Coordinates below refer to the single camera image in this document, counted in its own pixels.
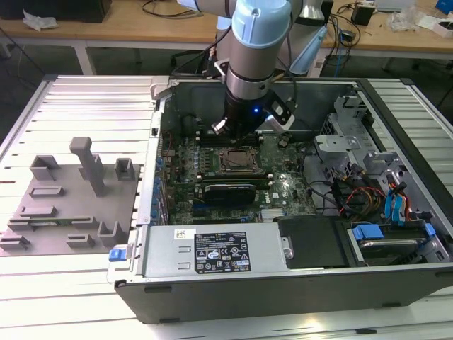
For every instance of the black monitor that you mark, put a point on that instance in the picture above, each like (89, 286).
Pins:
(70, 8)

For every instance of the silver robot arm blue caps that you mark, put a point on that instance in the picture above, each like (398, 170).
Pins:
(247, 60)

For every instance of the blue disk carrier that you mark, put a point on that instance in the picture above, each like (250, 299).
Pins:
(368, 232)

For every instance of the round coin cell battery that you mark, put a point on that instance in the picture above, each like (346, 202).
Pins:
(283, 142)

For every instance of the blue case latch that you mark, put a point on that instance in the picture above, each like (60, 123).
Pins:
(117, 255)

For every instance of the black grey PC case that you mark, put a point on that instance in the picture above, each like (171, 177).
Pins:
(283, 297)

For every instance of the small black box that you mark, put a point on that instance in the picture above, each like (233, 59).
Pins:
(362, 16)

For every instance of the black plastic shroud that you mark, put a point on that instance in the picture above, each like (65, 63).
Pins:
(311, 241)

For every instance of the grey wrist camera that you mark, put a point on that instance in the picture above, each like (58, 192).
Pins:
(219, 127)

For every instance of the crumpled white paper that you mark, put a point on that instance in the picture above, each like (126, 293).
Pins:
(39, 20)

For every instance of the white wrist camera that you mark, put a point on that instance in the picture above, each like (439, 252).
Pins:
(282, 128)

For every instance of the green motherboard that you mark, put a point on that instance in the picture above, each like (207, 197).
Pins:
(293, 198)

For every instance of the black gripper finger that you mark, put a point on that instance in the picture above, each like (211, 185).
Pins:
(244, 139)

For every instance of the wooden desk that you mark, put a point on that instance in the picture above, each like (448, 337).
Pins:
(141, 28)

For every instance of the grey power supply unit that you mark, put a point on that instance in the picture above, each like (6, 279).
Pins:
(166, 248)

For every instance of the black graphics card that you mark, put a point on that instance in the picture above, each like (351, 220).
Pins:
(230, 195)

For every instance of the grey metal disk bay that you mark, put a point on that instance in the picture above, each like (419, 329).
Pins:
(336, 141)

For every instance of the flat grey device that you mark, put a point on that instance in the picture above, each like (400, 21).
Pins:
(394, 3)

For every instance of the silver chipset heatsink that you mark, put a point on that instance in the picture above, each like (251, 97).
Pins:
(273, 215)

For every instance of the large black box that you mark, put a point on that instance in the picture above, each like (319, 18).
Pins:
(328, 14)

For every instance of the blue box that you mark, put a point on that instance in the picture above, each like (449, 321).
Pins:
(445, 6)

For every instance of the CPU socket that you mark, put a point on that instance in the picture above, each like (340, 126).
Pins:
(221, 168)

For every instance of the grey parts rack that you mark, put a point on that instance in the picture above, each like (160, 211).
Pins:
(70, 212)

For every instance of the black RAM slot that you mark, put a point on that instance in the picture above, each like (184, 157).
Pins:
(204, 137)
(233, 176)
(204, 133)
(233, 173)
(204, 140)
(233, 180)
(204, 144)
(263, 184)

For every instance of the small black power adapter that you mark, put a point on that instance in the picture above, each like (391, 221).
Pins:
(348, 36)

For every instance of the clear plastic bag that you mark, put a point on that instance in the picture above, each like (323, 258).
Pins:
(407, 19)

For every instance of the hard disk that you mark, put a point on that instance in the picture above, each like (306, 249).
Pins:
(385, 248)

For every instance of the white box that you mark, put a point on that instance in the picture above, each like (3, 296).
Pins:
(445, 28)

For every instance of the silver CPU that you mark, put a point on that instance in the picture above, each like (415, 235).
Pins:
(243, 163)

